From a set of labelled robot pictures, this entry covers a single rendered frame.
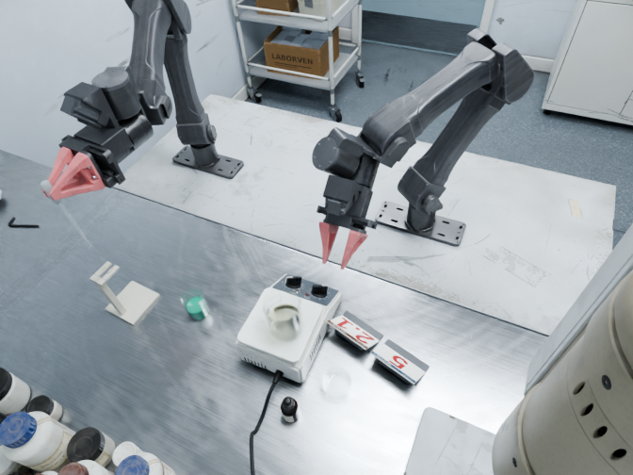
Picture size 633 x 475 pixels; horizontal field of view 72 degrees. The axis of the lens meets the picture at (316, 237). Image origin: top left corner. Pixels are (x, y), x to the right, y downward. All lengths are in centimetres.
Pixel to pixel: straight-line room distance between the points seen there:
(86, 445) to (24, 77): 155
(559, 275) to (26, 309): 112
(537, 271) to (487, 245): 11
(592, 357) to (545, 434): 8
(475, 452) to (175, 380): 53
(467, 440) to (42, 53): 195
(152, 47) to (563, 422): 86
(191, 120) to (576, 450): 102
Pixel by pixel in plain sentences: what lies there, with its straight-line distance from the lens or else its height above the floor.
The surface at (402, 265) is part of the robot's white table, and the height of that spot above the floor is 90.
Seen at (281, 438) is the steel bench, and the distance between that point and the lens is 80.
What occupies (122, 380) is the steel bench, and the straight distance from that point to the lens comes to 92.
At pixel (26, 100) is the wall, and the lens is 210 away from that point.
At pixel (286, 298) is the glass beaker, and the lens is 75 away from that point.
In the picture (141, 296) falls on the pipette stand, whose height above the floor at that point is 91.
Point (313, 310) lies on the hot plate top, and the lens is 79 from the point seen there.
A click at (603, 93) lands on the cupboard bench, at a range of 307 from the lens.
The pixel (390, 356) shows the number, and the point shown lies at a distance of 82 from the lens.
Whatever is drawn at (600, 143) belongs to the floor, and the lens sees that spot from 306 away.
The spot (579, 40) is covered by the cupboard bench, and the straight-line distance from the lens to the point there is 292.
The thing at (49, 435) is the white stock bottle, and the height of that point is 99.
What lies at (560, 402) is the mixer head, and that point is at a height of 143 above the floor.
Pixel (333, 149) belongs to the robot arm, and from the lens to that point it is 71.
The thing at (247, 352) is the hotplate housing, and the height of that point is 96.
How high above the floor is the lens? 167
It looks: 50 degrees down
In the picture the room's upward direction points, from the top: 5 degrees counter-clockwise
